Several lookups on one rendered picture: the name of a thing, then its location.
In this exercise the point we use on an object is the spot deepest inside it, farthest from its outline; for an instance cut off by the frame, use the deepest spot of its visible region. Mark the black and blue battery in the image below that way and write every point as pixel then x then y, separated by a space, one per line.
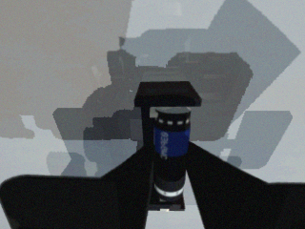
pixel 171 135

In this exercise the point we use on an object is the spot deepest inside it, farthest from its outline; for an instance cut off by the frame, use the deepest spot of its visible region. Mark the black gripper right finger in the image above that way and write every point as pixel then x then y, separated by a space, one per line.
pixel 230 198

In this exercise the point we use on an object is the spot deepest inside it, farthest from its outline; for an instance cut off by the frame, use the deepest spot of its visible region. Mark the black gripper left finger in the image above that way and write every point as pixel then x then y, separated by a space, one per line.
pixel 118 200

